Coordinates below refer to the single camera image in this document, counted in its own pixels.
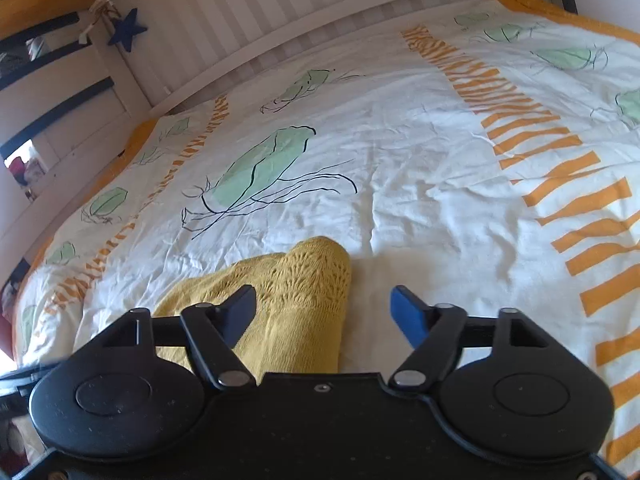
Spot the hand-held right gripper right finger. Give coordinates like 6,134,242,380
389,285,552,392

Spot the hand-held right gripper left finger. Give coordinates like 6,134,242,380
101,285,258,392

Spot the yellow knitted garment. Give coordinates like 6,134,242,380
152,236,352,382

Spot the white printed blanket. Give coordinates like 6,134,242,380
12,0,640,476

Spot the white slatted headboard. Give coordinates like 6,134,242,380
90,0,548,117

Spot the blue star decoration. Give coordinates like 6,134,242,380
109,7,150,53

